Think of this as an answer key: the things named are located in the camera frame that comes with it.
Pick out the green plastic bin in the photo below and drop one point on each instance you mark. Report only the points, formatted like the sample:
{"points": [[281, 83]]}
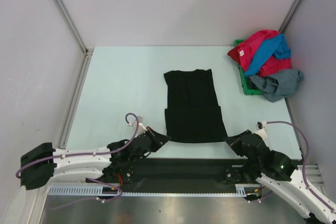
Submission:
{"points": [[248, 86]]}

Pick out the white slotted cable duct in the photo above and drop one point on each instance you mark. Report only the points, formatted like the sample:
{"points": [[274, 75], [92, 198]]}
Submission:
{"points": [[240, 190]]}

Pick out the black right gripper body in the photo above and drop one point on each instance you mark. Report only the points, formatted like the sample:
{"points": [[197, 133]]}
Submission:
{"points": [[237, 146]]}

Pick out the grey t shirt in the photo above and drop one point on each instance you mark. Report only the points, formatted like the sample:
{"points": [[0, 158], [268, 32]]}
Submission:
{"points": [[277, 86]]}

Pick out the pink t shirt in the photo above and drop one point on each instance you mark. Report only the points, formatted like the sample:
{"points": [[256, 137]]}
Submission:
{"points": [[260, 51]]}

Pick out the black t shirt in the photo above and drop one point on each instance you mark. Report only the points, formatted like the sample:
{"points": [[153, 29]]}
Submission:
{"points": [[193, 114]]}

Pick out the aluminium corner post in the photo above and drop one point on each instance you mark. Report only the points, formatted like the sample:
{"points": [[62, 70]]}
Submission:
{"points": [[71, 25], [296, 2]]}

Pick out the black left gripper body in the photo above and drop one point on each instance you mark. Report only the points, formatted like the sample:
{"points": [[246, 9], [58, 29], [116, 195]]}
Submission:
{"points": [[155, 144]]}

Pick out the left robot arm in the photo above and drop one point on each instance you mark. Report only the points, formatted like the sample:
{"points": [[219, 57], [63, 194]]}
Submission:
{"points": [[45, 164]]}

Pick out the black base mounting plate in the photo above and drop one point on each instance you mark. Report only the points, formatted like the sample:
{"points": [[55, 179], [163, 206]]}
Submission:
{"points": [[195, 175]]}

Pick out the right aluminium corner post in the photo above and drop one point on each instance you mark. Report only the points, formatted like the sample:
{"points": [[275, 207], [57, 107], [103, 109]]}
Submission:
{"points": [[296, 2]]}

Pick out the left aluminium corner post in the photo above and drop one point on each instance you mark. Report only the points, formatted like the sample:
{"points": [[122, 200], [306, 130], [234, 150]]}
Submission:
{"points": [[71, 25]]}

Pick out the aluminium frame rail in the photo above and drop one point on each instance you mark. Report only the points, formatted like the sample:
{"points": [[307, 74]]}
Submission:
{"points": [[313, 175]]}

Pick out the blue t shirt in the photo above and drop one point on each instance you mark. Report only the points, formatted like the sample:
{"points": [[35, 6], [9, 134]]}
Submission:
{"points": [[273, 51]]}

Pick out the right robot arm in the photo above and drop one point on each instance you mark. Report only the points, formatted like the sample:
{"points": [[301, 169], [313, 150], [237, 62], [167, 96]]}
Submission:
{"points": [[277, 172]]}

